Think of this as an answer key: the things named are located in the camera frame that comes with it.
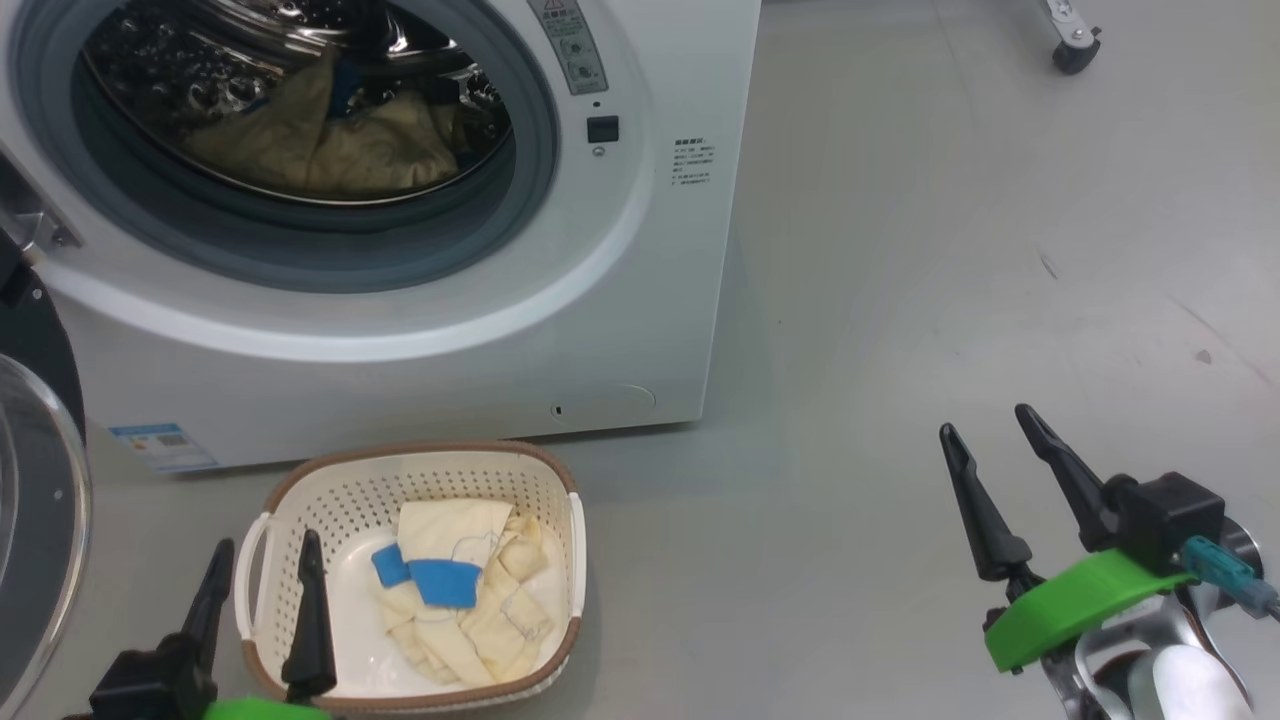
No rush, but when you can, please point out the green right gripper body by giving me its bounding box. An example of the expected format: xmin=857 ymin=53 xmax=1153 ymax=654
xmin=984 ymin=548 xmax=1197 ymax=674

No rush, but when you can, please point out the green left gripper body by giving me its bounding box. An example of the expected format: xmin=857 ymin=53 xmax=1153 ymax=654
xmin=203 ymin=696 xmax=333 ymax=720

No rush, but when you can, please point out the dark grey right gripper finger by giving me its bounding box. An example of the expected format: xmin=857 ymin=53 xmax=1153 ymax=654
xmin=939 ymin=422 xmax=1047 ymax=602
xmin=1014 ymin=403 xmax=1112 ymax=552

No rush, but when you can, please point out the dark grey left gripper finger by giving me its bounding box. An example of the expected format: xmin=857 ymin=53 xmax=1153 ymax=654
xmin=179 ymin=539 xmax=236 ymax=652
xmin=282 ymin=529 xmax=339 ymax=702

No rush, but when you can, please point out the cream garment with blue patch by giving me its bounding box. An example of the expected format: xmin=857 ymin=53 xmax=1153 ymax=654
xmin=180 ymin=48 xmax=463 ymax=197
xmin=370 ymin=498 xmax=555 ymax=687

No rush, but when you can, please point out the grey washing machine door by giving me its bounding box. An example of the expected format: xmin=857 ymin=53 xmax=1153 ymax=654
xmin=0 ymin=150 xmax=94 ymax=720

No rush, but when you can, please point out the white perforated laundry basket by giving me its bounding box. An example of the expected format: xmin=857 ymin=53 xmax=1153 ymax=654
xmin=233 ymin=441 xmax=589 ymax=715

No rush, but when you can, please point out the white front-load washing machine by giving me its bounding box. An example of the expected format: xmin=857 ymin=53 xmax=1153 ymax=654
xmin=0 ymin=0 xmax=763 ymax=477

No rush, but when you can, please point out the teal camera cable connector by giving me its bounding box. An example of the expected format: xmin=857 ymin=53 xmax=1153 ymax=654
xmin=1180 ymin=535 xmax=1280 ymax=617

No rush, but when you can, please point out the black caster wheel with bracket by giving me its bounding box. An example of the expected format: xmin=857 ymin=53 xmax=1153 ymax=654
xmin=1044 ymin=0 xmax=1104 ymax=76

